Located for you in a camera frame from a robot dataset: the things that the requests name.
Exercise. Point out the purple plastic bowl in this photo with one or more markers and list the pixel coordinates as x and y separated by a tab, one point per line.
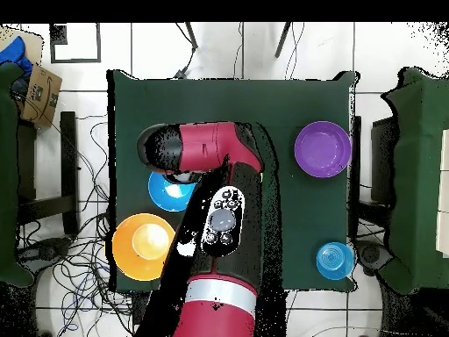
322	149

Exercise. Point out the small blue plastic bowl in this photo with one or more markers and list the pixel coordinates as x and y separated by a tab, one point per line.
335	261

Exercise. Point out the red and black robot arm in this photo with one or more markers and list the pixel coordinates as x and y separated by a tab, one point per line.
207	145

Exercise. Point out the large blue plastic bowl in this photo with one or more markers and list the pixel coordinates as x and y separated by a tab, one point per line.
165	195

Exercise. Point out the dark green tablecloth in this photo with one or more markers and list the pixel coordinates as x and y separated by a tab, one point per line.
228	101

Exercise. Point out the yellow plastic bowl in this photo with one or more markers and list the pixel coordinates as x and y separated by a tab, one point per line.
140	245

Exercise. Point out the black power strip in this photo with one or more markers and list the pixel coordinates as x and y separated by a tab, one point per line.
140	305

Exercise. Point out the black bench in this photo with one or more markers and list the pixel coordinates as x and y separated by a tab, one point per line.
68	168

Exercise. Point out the grey base with black knob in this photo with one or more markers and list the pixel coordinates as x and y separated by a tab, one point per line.
49	251

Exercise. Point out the green cloth on side table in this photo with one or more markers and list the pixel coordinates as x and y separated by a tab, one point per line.
417	140
7	175

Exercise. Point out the cardboard box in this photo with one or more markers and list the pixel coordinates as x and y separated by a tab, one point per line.
42	94

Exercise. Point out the blue cloth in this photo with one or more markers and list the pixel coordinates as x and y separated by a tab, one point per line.
15	52

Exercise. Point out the black square frame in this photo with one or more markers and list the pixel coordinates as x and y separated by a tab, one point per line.
75	60

